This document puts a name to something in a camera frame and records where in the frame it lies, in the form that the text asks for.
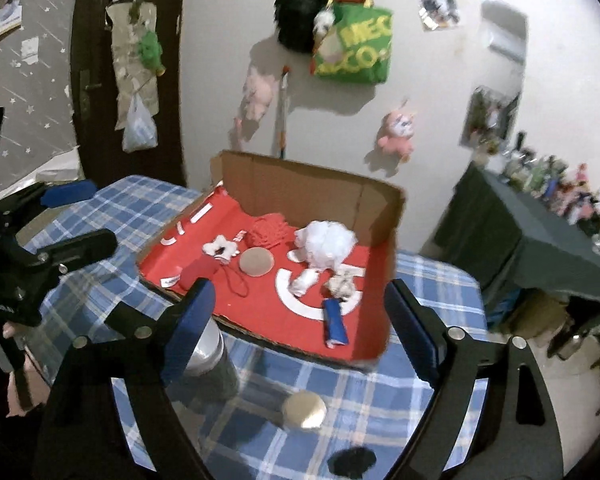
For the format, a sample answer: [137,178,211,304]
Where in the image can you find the white fluffy red pouch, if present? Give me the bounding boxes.
[178,235,249,298]

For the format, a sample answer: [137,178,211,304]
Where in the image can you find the round beige powder puff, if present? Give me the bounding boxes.
[238,247,275,278]

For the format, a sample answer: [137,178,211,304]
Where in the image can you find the white foam piece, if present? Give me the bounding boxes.
[288,268,322,298]

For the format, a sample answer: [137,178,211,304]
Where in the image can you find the black fuzzy scrunchie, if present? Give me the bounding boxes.
[327,446,377,479]

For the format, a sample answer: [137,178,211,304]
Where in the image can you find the blue white packet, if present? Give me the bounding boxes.
[323,298,349,349]

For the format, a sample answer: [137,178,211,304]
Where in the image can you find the beige knitted scrunchie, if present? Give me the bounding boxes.
[325,270,358,301]

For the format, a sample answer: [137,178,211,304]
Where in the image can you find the person's left hand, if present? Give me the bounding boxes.
[3,322,50,413]

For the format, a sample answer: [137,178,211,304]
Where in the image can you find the dark glass jar metal lid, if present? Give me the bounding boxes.
[170,318,239,403]

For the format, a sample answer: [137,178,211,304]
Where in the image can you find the white plastic bag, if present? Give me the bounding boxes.
[122,93,158,154]

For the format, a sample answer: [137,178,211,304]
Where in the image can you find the blue plaid tablecloth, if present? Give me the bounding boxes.
[21,173,491,480]

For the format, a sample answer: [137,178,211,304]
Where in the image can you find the green plush on door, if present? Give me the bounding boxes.
[137,30,166,77]

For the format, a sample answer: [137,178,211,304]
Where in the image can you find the red mesh bath pouf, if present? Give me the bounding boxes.
[245,212,294,249]

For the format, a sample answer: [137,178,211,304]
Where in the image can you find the red cardboard box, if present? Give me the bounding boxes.
[136,151,405,368]

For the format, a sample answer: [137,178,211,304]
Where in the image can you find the dark green covered table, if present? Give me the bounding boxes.
[434,164,600,311]

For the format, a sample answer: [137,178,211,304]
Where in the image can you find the pink plush toy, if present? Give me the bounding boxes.
[235,66,277,132]

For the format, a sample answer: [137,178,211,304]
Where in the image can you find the black backpack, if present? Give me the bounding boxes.
[274,0,327,54]

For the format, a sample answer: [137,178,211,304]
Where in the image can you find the small panda plush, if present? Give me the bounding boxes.
[313,6,335,41]

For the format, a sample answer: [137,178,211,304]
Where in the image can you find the green tote bag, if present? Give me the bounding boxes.
[310,0,393,86]

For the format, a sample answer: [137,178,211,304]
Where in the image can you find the pink bunny plush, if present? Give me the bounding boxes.
[377,110,414,162]

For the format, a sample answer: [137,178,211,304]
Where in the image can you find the orange handled brush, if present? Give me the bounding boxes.
[276,65,290,159]

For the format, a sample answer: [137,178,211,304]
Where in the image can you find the wall photo poster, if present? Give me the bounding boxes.
[418,0,460,32]

